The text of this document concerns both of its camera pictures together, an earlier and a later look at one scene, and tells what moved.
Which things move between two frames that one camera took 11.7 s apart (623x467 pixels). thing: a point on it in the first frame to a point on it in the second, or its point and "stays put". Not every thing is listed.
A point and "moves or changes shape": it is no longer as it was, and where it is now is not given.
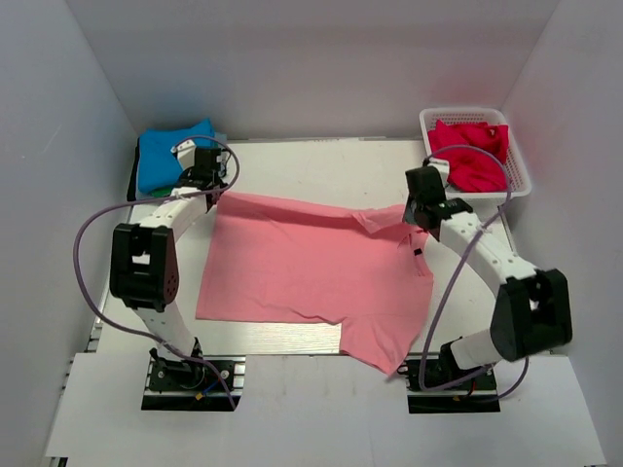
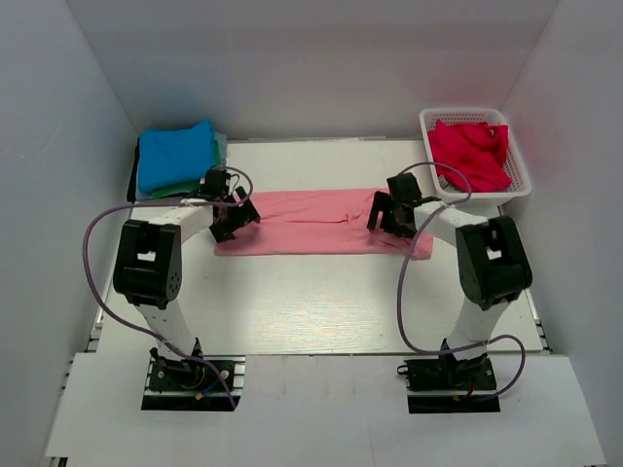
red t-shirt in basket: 472,169 stays put
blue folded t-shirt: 158,166 stays put
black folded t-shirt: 131,190 stays put
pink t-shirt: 269,259 moves or changes shape
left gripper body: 222,186 to 230,211
